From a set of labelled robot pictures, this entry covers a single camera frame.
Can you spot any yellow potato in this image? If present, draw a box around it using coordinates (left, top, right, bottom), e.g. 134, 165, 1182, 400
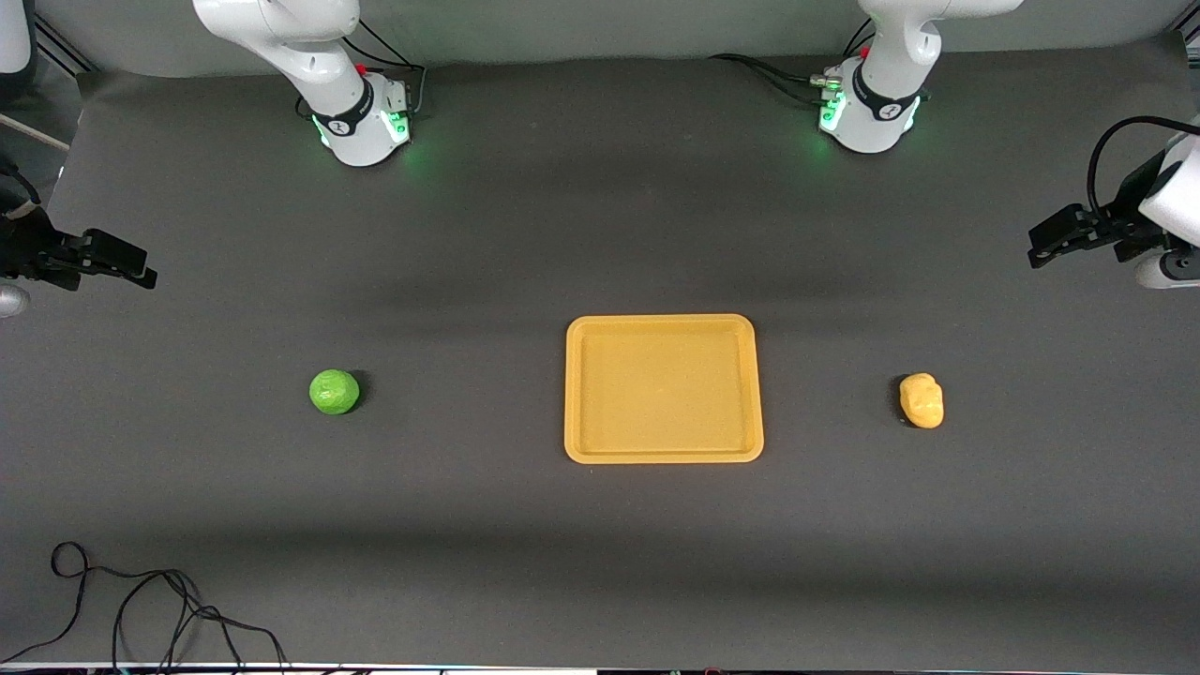
898, 372, 946, 430

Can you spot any green apple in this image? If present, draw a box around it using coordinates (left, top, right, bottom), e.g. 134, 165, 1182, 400
309, 368, 361, 416

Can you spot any yellow plastic tray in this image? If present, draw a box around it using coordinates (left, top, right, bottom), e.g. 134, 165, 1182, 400
563, 313, 765, 466

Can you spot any thin beige stick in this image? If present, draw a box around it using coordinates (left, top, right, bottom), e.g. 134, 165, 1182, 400
0, 112, 71, 151

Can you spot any dark grey table mat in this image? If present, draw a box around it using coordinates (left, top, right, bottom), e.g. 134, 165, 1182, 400
0, 33, 1200, 668

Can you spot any loose black cable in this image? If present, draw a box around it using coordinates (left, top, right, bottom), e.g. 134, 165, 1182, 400
0, 541, 292, 675

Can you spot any black right arm base cable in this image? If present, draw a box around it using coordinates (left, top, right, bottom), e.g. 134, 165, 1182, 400
339, 17, 428, 118

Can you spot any black arm base cable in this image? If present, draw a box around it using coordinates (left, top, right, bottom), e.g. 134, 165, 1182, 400
710, 19, 878, 104
339, 17, 428, 118

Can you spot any black left arm base cable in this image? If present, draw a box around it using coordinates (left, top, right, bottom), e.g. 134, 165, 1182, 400
710, 19, 878, 104

